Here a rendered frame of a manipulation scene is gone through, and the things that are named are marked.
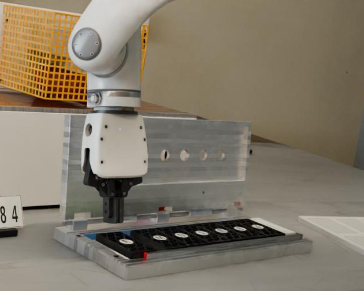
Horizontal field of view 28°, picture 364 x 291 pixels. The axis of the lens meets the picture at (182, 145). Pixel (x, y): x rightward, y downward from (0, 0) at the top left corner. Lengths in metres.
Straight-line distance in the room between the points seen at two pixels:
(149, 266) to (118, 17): 0.38
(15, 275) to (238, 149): 0.60
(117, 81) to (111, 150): 0.11
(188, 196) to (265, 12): 2.36
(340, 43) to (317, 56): 0.17
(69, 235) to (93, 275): 0.13
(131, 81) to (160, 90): 2.28
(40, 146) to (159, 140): 0.23
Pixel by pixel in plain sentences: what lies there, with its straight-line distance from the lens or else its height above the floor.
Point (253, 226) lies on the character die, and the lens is 1.39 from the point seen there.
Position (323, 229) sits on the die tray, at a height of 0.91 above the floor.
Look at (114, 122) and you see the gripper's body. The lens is 1.11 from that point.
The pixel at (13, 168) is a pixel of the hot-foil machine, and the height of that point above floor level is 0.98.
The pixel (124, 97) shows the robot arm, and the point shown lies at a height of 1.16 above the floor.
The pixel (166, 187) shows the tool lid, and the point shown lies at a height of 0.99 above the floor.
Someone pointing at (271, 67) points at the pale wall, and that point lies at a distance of 3.72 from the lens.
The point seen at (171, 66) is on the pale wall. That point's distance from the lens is 3.40.
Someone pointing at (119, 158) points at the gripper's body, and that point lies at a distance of 1.11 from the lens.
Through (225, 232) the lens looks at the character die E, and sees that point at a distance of 1.31.
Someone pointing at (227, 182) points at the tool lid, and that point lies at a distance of 1.46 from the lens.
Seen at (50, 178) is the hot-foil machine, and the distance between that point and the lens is 1.41.
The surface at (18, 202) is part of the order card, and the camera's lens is 1.26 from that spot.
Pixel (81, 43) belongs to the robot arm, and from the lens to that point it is 1.04.
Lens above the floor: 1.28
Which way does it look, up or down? 9 degrees down
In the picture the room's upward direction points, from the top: 8 degrees clockwise
